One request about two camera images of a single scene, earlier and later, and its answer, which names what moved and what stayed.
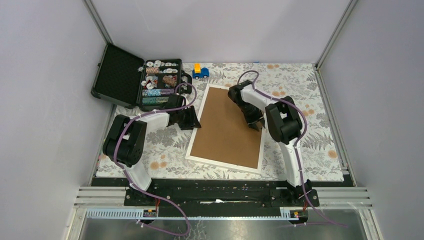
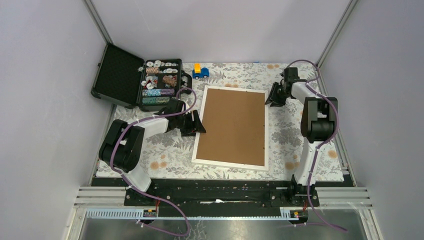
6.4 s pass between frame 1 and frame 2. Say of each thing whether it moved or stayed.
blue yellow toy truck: stayed
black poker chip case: stayed
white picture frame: moved
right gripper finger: moved
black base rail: stayed
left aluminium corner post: stayed
